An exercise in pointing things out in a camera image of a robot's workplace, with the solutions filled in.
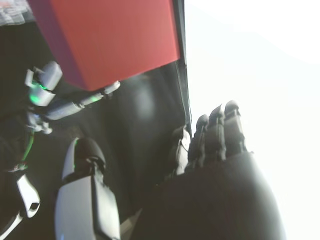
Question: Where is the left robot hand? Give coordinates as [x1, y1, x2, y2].
[53, 99, 287, 240]

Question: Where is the red cube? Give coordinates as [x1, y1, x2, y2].
[27, 0, 181, 92]

